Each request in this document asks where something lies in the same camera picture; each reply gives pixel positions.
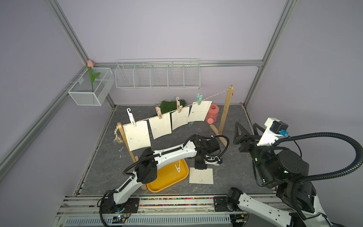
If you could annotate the green artificial grass patch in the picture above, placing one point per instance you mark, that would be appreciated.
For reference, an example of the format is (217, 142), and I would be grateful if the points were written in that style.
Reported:
(167, 106)

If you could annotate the yellow plastic tray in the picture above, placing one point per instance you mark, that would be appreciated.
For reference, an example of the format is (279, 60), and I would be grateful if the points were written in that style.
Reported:
(168, 176)

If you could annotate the pink watering can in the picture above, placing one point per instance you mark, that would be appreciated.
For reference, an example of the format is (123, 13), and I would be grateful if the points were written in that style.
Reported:
(212, 114)

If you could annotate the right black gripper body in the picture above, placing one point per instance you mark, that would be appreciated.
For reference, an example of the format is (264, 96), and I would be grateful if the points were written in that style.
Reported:
(254, 147)

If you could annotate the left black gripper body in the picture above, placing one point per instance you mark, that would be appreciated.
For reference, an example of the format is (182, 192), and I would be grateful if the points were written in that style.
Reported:
(201, 163)

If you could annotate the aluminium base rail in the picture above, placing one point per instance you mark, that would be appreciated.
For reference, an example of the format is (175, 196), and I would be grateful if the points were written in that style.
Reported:
(155, 211)

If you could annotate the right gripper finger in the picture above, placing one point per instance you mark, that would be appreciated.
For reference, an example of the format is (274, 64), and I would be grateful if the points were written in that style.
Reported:
(240, 131)
(256, 128)

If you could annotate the postcard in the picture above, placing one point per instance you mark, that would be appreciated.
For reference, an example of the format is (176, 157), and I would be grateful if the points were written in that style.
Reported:
(204, 176)
(199, 112)
(137, 136)
(160, 127)
(180, 118)

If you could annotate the teal clothespin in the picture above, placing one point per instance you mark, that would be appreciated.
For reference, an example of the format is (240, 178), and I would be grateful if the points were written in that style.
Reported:
(199, 98)

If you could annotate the wooden clothesline stand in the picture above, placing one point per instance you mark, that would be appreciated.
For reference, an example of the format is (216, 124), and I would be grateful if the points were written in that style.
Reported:
(230, 91)

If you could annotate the pink artificial tulip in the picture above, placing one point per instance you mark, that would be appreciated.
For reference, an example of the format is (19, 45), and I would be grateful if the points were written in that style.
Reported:
(93, 76)

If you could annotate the small white mesh basket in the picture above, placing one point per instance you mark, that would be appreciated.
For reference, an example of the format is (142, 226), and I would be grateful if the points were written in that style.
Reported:
(81, 91)

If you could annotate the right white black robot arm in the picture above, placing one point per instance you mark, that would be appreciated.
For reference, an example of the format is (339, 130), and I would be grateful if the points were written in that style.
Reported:
(279, 167)

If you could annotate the long white wire basket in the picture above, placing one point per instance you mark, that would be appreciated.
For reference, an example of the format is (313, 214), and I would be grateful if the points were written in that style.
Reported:
(158, 73)

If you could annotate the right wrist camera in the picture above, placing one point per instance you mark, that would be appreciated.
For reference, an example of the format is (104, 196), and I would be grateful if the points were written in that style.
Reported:
(275, 129)

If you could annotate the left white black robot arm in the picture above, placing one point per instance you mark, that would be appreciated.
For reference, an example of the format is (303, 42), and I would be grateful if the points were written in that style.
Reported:
(144, 171)

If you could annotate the beige clothespin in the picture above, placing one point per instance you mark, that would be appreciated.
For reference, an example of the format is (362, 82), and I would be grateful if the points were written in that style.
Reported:
(159, 112)
(179, 106)

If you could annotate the white clothespin end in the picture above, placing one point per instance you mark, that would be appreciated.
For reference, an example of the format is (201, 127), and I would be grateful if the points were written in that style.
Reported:
(178, 166)
(131, 117)

